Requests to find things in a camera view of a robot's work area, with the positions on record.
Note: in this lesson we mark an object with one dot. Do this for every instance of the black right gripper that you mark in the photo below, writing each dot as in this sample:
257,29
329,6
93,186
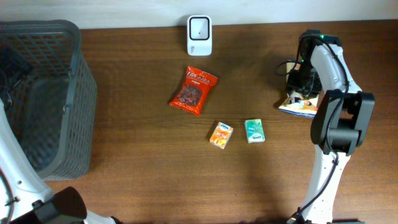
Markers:
302,86

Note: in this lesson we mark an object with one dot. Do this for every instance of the orange Kleenex tissue pack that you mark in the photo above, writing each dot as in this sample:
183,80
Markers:
221,135

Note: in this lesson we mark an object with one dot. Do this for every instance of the red snack bag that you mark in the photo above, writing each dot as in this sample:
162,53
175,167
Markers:
194,90

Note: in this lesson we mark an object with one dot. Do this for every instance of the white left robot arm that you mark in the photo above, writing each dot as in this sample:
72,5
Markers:
26,198

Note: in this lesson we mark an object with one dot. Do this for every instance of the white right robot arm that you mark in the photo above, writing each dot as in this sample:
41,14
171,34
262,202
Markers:
339,125

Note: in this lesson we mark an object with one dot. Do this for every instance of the green Kleenex tissue pack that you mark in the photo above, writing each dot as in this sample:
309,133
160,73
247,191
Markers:
254,131

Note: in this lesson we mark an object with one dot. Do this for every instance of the grey plastic basket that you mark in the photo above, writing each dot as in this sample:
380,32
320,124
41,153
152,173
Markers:
50,96

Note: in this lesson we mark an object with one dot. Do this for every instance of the white barcode scanner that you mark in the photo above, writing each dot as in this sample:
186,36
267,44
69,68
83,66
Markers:
199,35

